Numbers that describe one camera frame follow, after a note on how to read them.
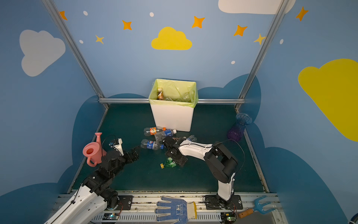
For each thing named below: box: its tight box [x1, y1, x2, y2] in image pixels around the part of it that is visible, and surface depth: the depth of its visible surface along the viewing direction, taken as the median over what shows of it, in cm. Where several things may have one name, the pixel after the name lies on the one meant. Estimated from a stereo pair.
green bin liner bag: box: [148, 78, 199, 109], surface depth 99 cm
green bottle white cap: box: [159, 157, 177, 169], surface depth 88 cm
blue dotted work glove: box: [154, 196, 198, 224], surface depth 73 cm
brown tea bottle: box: [157, 87, 165, 101], surface depth 101 cm
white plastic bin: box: [148, 98, 196, 133], surface depth 91 cm
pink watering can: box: [82, 132, 107, 168], surface depth 84 cm
